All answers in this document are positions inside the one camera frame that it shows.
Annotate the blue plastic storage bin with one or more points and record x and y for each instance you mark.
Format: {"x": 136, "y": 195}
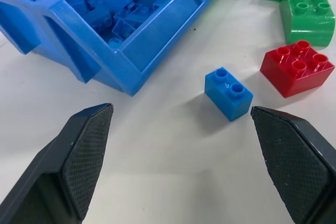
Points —
{"x": 73, "y": 32}

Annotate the small blue two-stud brick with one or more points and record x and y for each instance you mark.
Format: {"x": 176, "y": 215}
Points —
{"x": 231, "y": 95}

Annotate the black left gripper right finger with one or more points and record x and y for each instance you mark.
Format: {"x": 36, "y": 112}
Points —
{"x": 294, "y": 161}

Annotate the green curved four-stud brick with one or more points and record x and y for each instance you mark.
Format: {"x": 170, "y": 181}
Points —
{"x": 307, "y": 19}

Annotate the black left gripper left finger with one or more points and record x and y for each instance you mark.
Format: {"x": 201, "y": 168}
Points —
{"x": 78, "y": 155}

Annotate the red four-stud brick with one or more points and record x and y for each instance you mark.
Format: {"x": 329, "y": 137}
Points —
{"x": 296, "y": 69}

